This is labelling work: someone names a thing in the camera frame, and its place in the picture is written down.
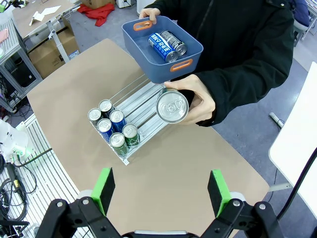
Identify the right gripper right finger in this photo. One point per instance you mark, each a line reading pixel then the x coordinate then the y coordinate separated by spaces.
pixel 220 193

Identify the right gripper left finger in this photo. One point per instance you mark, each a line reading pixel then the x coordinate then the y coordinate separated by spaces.
pixel 102 191

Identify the green Chilsung cider can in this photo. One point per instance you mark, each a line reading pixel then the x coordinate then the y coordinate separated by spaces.
pixel 172 106
pixel 117 139
pixel 130 130

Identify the blue Pocari Sweat can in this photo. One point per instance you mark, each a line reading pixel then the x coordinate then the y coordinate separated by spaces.
pixel 117 116
pixel 104 125
pixel 161 45

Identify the black Pepsi can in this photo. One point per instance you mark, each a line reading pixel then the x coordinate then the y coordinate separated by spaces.
pixel 173 39
pixel 105 105
pixel 94 114

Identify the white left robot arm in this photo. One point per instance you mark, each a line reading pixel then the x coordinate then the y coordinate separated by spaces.
pixel 12 138

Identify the person's right forearm black sleeve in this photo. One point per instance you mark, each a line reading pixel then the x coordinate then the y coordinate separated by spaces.
pixel 168 7

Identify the person's left forearm black sleeve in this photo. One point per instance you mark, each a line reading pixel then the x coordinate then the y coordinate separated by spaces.
pixel 235 94

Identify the person's left hand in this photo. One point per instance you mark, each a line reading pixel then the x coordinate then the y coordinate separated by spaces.
pixel 204 109

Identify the person's right hand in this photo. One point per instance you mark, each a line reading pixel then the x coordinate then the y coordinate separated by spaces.
pixel 149 12

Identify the white slatted robot platform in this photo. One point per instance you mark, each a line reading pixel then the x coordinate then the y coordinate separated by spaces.
pixel 44 178

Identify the large white table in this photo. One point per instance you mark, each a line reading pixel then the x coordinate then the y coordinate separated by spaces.
pixel 297 138

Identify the grey table foot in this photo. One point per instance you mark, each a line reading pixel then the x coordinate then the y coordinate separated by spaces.
pixel 275 116

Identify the black computer case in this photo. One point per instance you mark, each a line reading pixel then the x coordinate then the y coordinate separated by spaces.
pixel 22 74

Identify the large cardboard box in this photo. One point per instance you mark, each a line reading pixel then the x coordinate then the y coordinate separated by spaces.
pixel 47 59

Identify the person's body black jacket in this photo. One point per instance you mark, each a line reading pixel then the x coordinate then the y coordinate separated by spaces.
pixel 235 29

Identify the red cloth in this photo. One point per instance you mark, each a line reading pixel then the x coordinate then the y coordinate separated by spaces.
pixel 99 13

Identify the pink paper sheet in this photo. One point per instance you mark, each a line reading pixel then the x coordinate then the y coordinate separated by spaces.
pixel 3 34

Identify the white folded paper piece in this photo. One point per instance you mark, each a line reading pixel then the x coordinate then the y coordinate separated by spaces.
pixel 50 10

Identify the small cardboard box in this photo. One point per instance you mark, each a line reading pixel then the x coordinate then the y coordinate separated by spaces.
pixel 96 3

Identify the white box device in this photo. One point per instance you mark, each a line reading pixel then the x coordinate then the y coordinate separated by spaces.
pixel 126 3

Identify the wooden top desk white legs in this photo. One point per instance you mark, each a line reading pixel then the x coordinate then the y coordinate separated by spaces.
pixel 22 17

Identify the seated person blue jacket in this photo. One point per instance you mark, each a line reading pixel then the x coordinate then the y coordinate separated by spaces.
pixel 301 12

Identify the aluminium frame rack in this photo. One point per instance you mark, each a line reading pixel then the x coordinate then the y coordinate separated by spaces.
pixel 10 44

